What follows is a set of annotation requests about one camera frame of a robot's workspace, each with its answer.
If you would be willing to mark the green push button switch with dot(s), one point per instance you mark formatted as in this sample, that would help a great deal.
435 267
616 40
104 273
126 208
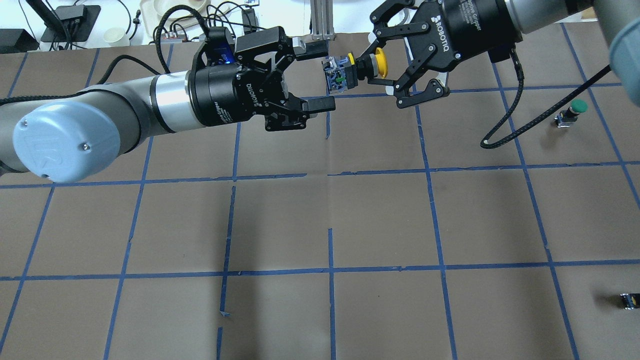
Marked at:
568 117

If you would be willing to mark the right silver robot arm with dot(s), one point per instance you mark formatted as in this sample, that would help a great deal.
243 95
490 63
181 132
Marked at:
618 21

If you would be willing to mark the aluminium frame post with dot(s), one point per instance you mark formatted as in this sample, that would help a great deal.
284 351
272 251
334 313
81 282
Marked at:
321 19

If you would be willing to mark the white paper cup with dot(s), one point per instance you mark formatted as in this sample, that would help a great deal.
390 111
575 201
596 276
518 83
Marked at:
116 37

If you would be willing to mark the yellow push button switch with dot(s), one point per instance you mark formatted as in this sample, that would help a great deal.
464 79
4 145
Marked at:
344 73

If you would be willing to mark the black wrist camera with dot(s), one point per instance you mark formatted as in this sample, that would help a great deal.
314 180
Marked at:
503 52
217 46

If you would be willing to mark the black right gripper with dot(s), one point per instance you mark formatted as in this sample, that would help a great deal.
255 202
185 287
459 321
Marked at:
472 25

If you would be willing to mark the black monitor stand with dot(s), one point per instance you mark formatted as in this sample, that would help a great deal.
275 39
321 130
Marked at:
66 24

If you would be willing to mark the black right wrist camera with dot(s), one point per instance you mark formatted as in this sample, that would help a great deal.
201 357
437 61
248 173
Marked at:
503 52

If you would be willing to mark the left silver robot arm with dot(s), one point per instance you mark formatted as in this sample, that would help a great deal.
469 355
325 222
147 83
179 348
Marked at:
68 138

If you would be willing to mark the small black contact block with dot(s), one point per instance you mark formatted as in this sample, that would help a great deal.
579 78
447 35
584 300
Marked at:
630 300

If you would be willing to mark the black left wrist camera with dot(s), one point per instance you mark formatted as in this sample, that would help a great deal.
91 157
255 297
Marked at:
217 46

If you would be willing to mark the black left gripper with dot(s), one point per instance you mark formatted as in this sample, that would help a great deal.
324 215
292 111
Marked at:
223 97

